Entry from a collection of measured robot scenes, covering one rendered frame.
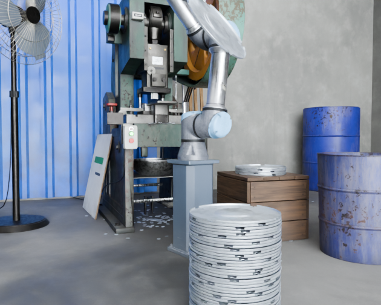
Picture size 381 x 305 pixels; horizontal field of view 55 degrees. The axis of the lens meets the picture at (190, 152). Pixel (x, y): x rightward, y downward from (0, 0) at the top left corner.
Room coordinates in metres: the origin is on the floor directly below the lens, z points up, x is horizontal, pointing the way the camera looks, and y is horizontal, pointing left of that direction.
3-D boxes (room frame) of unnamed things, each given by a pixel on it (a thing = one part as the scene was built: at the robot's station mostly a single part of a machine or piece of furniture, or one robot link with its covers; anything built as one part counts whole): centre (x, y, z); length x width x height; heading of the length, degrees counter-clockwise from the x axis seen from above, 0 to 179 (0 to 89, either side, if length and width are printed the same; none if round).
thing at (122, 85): (2.65, 0.30, 0.83); 0.79 x 0.43 x 1.34; 22
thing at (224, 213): (1.16, -0.14, 0.32); 0.29 x 0.29 x 0.01
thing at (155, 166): (2.52, 0.25, 0.36); 0.34 x 0.34 x 0.10
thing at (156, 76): (2.48, 0.23, 1.04); 0.17 x 0.15 x 0.30; 22
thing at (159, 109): (2.36, 0.18, 0.72); 0.25 x 0.14 x 0.14; 22
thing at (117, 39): (2.44, 0.49, 1.31); 0.22 x 0.12 x 0.22; 22
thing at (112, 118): (2.19, 0.45, 0.62); 0.10 x 0.06 x 0.20; 112
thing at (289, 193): (2.13, -0.41, 0.18); 0.40 x 0.38 x 0.35; 19
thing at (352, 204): (1.77, -0.83, 0.24); 0.42 x 0.42 x 0.48
